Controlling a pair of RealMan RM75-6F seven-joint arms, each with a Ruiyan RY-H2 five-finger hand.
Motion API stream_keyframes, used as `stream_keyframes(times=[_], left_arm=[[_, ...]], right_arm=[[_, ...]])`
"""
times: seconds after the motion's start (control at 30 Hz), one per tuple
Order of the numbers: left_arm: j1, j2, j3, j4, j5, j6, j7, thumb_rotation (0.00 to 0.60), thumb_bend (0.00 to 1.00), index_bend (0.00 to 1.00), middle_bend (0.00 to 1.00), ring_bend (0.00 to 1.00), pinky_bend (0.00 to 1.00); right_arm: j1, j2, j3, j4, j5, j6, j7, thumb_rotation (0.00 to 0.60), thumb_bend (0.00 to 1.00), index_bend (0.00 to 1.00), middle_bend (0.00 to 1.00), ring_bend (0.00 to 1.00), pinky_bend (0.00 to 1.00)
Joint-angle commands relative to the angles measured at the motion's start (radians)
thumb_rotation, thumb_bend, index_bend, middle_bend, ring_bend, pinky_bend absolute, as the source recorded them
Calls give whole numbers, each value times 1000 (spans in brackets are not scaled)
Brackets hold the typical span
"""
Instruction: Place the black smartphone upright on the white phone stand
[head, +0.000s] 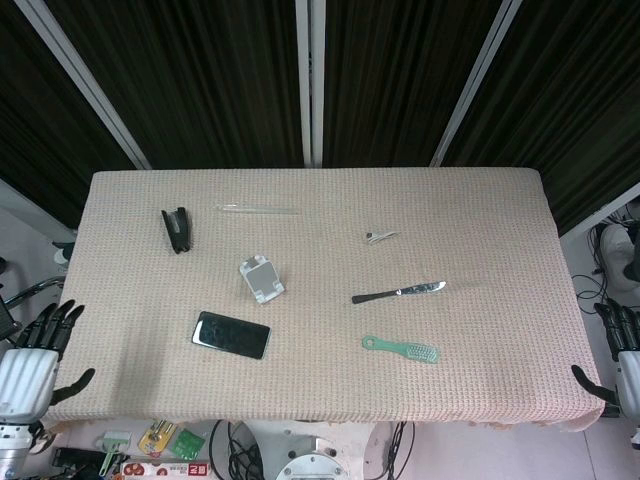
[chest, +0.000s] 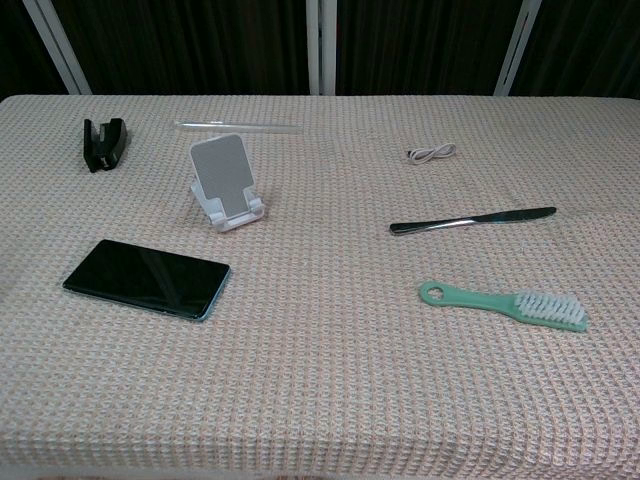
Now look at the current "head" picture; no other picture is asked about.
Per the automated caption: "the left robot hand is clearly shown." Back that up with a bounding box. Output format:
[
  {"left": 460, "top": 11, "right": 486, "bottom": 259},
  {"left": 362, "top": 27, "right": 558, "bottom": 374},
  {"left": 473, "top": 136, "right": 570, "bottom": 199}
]
[{"left": 0, "top": 299, "right": 96, "bottom": 426}]

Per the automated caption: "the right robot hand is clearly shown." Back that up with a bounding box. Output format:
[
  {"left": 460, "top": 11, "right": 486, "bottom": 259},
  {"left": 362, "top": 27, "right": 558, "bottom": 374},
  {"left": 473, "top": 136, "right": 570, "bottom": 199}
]
[{"left": 571, "top": 299, "right": 640, "bottom": 416}]

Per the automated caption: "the black smartphone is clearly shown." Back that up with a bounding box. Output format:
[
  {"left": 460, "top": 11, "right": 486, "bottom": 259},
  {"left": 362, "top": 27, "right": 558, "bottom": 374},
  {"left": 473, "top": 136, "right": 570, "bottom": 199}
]
[{"left": 190, "top": 310, "right": 272, "bottom": 360}]

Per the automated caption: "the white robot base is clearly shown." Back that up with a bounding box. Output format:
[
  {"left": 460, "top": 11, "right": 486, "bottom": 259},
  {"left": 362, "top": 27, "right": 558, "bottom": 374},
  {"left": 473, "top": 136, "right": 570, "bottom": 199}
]
[{"left": 239, "top": 419, "right": 381, "bottom": 480}]

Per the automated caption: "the clear plastic phone stand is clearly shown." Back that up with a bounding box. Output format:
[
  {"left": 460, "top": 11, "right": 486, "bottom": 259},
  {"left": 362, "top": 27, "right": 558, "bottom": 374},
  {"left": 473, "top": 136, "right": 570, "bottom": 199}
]
[{"left": 238, "top": 253, "right": 285, "bottom": 306}]

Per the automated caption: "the black flat device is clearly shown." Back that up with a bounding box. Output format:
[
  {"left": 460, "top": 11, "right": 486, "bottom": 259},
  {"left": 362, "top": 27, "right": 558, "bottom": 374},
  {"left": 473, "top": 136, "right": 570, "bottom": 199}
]
[{"left": 52, "top": 447, "right": 101, "bottom": 480}]

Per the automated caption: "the green and white scraper tool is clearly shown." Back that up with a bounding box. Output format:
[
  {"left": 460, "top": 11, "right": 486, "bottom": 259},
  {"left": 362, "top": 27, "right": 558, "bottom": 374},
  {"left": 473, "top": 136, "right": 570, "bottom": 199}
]
[{"left": 97, "top": 430, "right": 134, "bottom": 477}]

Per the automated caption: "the white rounded machine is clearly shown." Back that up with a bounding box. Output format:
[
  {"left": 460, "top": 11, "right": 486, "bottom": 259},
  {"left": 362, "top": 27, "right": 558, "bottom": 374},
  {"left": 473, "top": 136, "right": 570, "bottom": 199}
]
[{"left": 598, "top": 199, "right": 640, "bottom": 292}]

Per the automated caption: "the yellow padlock package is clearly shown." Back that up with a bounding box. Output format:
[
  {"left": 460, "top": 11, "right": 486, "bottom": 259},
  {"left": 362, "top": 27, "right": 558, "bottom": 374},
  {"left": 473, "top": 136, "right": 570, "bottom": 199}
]
[{"left": 138, "top": 419, "right": 177, "bottom": 459}]

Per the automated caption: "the red and white box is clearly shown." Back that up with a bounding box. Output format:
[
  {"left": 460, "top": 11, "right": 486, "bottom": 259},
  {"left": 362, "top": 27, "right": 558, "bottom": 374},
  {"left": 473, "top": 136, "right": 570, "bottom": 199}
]
[{"left": 121, "top": 459, "right": 211, "bottom": 480}]

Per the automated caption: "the green packet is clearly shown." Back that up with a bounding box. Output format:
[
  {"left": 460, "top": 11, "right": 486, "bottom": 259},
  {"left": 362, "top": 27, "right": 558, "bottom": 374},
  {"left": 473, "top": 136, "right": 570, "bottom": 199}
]
[{"left": 169, "top": 427, "right": 207, "bottom": 460}]

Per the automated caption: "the black stapler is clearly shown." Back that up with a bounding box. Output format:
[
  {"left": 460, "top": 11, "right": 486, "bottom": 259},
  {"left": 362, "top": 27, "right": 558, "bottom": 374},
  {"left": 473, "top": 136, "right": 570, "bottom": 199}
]
[{"left": 160, "top": 205, "right": 194, "bottom": 256}]

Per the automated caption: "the green scrubbing brush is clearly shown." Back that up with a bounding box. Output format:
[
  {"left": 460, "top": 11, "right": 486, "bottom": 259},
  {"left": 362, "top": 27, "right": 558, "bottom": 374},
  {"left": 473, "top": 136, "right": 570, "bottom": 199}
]
[{"left": 361, "top": 335, "right": 442, "bottom": 365}]

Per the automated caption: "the black fabric screen panel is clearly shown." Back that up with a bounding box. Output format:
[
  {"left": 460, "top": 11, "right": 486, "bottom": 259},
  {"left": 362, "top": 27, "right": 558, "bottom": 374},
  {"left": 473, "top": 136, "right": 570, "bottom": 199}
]
[
  {"left": 0, "top": 0, "right": 151, "bottom": 241},
  {"left": 309, "top": 0, "right": 521, "bottom": 169},
  {"left": 429, "top": 0, "right": 640, "bottom": 239},
  {"left": 14, "top": 0, "right": 314, "bottom": 170}
]

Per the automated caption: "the clear glass tube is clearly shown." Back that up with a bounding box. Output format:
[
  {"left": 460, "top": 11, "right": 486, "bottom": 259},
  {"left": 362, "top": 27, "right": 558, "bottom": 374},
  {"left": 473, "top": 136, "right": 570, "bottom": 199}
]
[{"left": 214, "top": 202, "right": 303, "bottom": 217}]

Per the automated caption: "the beige woven tablecloth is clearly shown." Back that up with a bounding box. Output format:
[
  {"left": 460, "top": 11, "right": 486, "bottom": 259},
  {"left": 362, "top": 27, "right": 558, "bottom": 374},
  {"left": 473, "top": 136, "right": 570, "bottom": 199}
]
[{"left": 47, "top": 168, "right": 606, "bottom": 434}]

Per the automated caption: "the chrome frame chair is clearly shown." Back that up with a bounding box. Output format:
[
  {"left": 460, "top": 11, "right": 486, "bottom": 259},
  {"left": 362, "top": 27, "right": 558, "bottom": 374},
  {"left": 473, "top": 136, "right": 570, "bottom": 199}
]
[{"left": 0, "top": 257, "right": 66, "bottom": 364}]

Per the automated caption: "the black floor cable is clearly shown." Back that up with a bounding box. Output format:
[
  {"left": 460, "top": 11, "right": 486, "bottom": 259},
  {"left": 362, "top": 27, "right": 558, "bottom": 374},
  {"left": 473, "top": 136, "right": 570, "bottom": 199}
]
[{"left": 572, "top": 267, "right": 626, "bottom": 314}]

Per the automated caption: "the black coiled cable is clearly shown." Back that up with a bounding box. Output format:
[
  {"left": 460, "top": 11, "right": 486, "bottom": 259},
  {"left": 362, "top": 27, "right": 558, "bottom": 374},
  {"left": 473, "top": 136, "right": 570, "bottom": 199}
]
[{"left": 208, "top": 419, "right": 264, "bottom": 480}]

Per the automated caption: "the black hanging cable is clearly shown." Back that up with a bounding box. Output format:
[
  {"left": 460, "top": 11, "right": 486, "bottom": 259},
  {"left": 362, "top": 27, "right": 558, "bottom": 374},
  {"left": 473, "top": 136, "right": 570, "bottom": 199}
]
[{"left": 382, "top": 422, "right": 416, "bottom": 476}]

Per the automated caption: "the black handled metal knife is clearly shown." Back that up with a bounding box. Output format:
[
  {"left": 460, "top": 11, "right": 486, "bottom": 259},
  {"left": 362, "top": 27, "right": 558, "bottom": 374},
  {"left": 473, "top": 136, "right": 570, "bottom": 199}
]
[{"left": 351, "top": 279, "right": 448, "bottom": 306}]

